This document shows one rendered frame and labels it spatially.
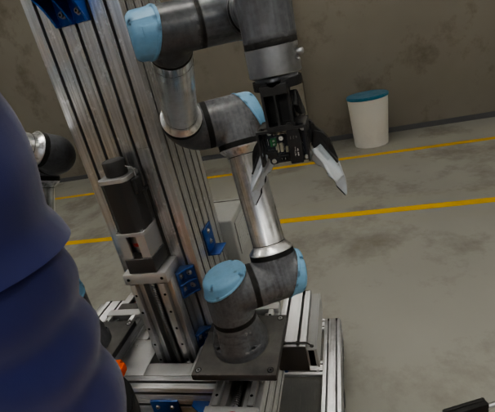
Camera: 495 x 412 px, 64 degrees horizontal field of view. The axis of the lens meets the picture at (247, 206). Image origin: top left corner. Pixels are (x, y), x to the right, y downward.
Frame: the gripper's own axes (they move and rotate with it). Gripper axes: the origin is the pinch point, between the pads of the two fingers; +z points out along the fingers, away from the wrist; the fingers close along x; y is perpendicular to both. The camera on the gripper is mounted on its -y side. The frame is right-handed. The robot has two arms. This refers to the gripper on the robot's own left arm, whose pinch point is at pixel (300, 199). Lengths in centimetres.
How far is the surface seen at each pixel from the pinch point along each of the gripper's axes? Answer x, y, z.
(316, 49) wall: -25, -589, 9
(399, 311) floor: 27, -158, 152
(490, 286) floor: 86, -179, 152
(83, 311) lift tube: -27.7, 23.9, 2.6
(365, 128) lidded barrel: 31, -519, 123
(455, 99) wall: 164, -589, 118
